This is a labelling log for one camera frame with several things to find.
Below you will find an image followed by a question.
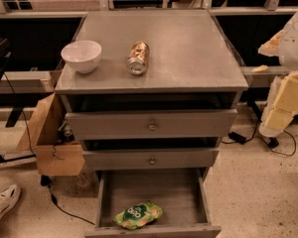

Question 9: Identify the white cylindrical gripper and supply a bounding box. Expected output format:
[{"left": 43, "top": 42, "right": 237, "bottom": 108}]
[{"left": 258, "top": 30, "right": 298, "bottom": 137}]

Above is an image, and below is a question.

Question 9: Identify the green rice chip bag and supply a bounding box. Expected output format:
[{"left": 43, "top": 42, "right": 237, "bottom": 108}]
[{"left": 113, "top": 200, "right": 163, "bottom": 230}]

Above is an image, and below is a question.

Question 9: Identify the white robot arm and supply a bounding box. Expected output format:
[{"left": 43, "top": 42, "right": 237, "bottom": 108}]
[{"left": 258, "top": 11, "right": 298, "bottom": 137}]

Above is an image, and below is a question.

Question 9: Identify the grey middle drawer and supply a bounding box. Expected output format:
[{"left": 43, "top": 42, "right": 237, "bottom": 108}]
[{"left": 83, "top": 148, "right": 219, "bottom": 171}]

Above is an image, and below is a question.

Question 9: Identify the grey drawer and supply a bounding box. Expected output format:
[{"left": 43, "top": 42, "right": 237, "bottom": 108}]
[
  {"left": 83, "top": 148, "right": 219, "bottom": 171},
  {"left": 66, "top": 109, "right": 236, "bottom": 140},
  {"left": 84, "top": 168, "right": 221, "bottom": 238}
]

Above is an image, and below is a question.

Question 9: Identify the grey drawer cabinet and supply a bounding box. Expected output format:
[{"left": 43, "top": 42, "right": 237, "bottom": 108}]
[{"left": 54, "top": 9, "right": 250, "bottom": 183}]

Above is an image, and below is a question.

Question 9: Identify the brass top drawer knob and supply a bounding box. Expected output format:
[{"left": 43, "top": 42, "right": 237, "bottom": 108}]
[{"left": 148, "top": 121, "right": 157, "bottom": 131}]

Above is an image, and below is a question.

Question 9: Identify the brass drawer knob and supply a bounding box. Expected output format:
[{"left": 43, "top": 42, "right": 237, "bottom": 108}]
[
  {"left": 148, "top": 158, "right": 156, "bottom": 166},
  {"left": 148, "top": 121, "right": 157, "bottom": 131}
]

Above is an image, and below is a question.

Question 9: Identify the grey bottom drawer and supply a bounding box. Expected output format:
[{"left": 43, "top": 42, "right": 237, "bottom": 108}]
[{"left": 84, "top": 168, "right": 221, "bottom": 238}]

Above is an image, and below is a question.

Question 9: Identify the brass middle drawer knob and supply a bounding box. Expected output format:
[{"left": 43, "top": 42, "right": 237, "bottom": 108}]
[{"left": 148, "top": 158, "right": 156, "bottom": 166}]

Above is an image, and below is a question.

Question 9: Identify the grey top drawer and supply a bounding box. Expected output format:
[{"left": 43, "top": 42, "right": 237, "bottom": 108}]
[{"left": 66, "top": 109, "right": 236, "bottom": 140}]

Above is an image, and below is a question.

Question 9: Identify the small cream foam piece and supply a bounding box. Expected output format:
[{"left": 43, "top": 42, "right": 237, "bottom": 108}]
[{"left": 251, "top": 64, "right": 268, "bottom": 73}]

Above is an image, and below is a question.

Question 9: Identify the black table leg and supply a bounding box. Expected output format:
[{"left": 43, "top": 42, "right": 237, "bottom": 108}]
[{"left": 247, "top": 99, "right": 262, "bottom": 120}]

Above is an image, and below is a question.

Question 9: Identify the black power adapter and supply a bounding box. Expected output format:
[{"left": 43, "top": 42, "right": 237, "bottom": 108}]
[{"left": 228, "top": 132, "right": 246, "bottom": 145}]

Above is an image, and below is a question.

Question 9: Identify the gold soda can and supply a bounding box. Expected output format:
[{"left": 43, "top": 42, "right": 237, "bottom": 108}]
[{"left": 127, "top": 42, "right": 150, "bottom": 75}]

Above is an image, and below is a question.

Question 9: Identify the white ceramic bowl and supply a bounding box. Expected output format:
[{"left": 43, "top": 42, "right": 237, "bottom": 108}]
[{"left": 61, "top": 40, "right": 102, "bottom": 73}]

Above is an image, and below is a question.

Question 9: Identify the brown cardboard box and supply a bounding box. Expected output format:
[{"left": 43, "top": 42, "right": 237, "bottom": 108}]
[{"left": 16, "top": 93, "right": 84, "bottom": 177}]

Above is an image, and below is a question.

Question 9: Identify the white sneaker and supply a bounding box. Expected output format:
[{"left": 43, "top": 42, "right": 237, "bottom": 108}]
[{"left": 0, "top": 184, "right": 21, "bottom": 220}]

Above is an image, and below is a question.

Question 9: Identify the black floor cable right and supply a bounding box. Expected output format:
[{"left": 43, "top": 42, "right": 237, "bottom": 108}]
[{"left": 221, "top": 117, "right": 298, "bottom": 158}]

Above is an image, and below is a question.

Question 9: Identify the black floor cable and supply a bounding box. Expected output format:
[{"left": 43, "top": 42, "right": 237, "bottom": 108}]
[
  {"left": 40, "top": 175, "right": 95, "bottom": 226},
  {"left": 221, "top": 117, "right": 298, "bottom": 158}
]

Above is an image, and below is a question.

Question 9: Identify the black floor cable left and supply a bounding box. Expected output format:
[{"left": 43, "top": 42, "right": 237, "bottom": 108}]
[{"left": 40, "top": 175, "right": 95, "bottom": 226}]

